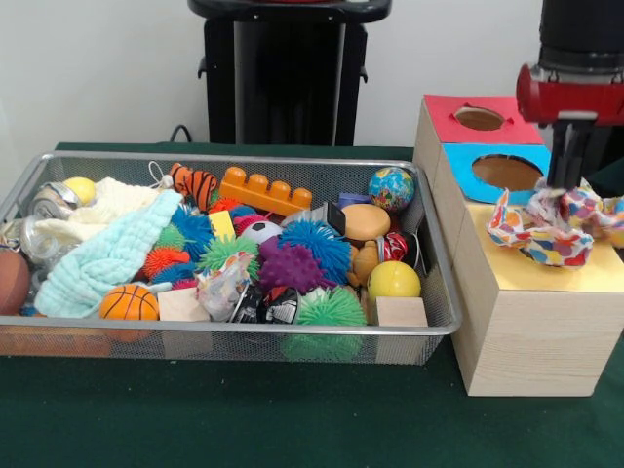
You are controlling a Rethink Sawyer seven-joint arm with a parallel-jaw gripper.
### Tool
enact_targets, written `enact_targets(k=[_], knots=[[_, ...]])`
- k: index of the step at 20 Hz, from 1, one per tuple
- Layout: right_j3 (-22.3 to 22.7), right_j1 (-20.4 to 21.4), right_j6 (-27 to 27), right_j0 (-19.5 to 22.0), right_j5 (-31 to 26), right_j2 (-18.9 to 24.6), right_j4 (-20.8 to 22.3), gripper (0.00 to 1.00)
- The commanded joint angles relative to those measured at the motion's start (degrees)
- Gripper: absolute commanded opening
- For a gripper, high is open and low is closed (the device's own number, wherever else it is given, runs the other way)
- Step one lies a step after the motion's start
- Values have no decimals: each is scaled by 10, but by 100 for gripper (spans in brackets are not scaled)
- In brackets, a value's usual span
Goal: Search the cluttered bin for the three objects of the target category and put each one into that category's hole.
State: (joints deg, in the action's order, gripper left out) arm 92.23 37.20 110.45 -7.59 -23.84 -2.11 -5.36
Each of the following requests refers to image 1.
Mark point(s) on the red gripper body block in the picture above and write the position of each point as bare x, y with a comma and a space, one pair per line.
575, 97

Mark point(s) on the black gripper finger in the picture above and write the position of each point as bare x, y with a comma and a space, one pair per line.
580, 156
559, 156

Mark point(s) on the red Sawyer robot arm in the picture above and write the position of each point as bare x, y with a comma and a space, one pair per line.
585, 29

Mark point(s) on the wooden box with three holes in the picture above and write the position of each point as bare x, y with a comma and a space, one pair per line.
536, 346

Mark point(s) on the shallow mesh toy bin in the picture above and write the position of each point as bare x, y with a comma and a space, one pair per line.
219, 343

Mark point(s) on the black upright bar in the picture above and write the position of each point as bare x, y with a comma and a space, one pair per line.
609, 146

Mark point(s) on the green cloth side table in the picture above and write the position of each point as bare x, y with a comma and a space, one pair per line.
612, 183

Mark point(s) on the globe print ball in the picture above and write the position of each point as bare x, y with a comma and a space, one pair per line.
391, 187

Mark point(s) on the smooth yellow ball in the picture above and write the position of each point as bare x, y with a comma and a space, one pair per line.
394, 282

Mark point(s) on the purple spiky ball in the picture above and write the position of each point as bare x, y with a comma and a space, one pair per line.
290, 265

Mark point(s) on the dark green tablecloth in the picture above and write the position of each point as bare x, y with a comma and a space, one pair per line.
244, 414

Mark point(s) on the cream knitted cloth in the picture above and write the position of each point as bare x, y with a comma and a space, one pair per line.
112, 205

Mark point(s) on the orange toy basketball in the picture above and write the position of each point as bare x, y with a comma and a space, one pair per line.
129, 302

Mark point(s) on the light blue cloth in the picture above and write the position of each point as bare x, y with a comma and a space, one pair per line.
107, 258

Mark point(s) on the brown toy football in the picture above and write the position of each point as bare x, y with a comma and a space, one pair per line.
12, 283

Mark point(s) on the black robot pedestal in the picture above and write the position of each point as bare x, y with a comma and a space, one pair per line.
287, 73

